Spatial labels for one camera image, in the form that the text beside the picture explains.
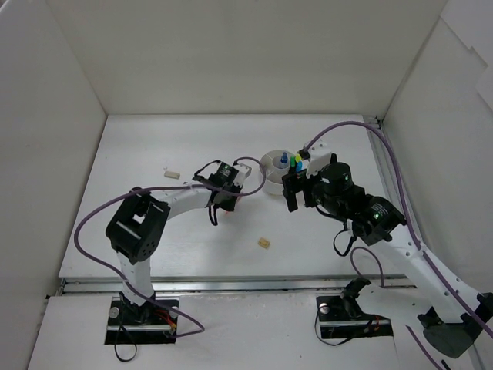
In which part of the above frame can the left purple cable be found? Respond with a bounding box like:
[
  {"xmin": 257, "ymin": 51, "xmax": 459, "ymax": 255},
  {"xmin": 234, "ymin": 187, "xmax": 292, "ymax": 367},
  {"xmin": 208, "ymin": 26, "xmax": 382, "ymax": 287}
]
[{"xmin": 73, "ymin": 156, "xmax": 267, "ymax": 340}]

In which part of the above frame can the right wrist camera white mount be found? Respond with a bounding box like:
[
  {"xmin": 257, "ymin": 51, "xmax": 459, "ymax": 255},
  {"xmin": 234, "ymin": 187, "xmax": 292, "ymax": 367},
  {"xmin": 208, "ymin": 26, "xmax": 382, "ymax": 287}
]
[{"xmin": 298, "ymin": 139, "xmax": 334, "ymax": 179}]

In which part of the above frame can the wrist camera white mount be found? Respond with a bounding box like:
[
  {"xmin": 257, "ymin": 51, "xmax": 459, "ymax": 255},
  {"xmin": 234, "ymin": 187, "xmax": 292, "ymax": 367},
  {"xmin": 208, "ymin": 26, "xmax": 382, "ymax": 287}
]
[
  {"xmin": 233, "ymin": 163, "xmax": 252, "ymax": 187},
  {"xmin": 298, "ymin": 139, "xmax": 334, "ymax": 179}
]

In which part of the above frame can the beige eraser block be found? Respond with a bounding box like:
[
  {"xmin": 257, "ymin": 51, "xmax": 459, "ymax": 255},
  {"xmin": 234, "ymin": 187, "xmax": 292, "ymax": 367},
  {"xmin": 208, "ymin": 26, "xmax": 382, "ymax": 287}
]
[{"xmin": 164, "ymin": 170, "xmax": 180, "ymax": 180}]

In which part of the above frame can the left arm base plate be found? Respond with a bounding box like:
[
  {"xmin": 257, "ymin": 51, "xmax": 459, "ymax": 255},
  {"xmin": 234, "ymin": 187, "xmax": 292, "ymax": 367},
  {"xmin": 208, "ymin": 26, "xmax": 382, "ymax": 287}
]
[{"xmin": 104, "ymin": 298, "xmax": 177, "ymax": 345}]

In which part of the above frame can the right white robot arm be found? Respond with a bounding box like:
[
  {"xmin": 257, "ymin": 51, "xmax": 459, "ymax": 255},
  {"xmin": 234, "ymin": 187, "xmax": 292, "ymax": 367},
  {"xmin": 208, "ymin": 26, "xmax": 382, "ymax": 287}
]
[{"xmin": 282, "ymin": 160, "xmax": 492, "ymax": 358}]

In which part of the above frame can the clear glue bottle blue cap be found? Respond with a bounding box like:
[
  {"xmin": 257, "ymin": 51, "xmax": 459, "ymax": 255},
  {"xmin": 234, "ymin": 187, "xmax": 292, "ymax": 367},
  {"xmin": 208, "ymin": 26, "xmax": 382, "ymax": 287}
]
[{"xmin": 279, "ymin": 152, "xmax": 289, "ymax": 168}]

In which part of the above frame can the aluminium frame rail right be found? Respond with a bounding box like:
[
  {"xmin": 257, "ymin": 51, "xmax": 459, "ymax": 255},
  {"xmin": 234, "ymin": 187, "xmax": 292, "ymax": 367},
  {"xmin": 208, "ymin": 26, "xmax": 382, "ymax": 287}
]
[{"xmin": 361, "ymin": 123, "xmax": 492, "ymax": 358}]

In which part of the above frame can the small wooden clip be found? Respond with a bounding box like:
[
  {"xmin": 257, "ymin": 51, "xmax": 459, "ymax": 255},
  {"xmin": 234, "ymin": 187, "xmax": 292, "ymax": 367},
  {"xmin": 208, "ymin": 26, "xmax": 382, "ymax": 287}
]
[{"xmin": 258, "ymin": 238, "xmax": 270, "ymax": 249}]

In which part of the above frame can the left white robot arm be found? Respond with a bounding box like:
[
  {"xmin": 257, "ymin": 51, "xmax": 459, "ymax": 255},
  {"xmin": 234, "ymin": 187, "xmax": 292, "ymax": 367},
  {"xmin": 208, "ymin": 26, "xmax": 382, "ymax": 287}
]
[{"xmin": 106, "ymin": 160, "xmax": 251, "ymax": 324}]

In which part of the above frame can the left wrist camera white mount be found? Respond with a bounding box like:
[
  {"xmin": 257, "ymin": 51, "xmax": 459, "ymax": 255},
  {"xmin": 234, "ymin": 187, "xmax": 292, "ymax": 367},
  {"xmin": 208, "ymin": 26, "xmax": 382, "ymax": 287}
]
[{"xmin": 233, "ymin": 163, "xmax": 252, "ymax": 187}]

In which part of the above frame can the white round divided organizer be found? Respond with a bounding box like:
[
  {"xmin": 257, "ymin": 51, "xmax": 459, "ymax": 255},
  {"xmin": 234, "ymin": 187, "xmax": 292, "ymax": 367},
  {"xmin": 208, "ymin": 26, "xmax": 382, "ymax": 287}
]
[{"xmin": 260, "ymin": 150, "xmax": 293, "ymax": 196}]

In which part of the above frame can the aluminium frame rail front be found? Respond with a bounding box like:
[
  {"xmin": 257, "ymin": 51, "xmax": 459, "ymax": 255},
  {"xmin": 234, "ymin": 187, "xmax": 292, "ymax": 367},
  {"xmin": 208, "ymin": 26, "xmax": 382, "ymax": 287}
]
[{"xmin": 57, "ymin": 274, "xmax": 438, "ymax": 298}]

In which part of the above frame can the aluminium frame rail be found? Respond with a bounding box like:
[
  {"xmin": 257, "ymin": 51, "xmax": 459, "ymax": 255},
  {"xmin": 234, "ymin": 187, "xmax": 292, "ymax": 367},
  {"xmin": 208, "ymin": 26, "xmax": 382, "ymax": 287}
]
[
  {"xmin": 57, "ymin": 274, "xmax": 438, "ymax": 298},
  {"xmin": 361, "ymin": 123, "xmax": 492, "ymax": 358}
]

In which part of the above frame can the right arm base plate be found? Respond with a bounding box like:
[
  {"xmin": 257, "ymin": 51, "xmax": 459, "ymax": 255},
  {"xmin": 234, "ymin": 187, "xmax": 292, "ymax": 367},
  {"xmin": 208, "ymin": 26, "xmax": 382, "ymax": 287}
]
[{"xmin": 314, "ymin": 295, "xmax": 394, "ymax": 347}]

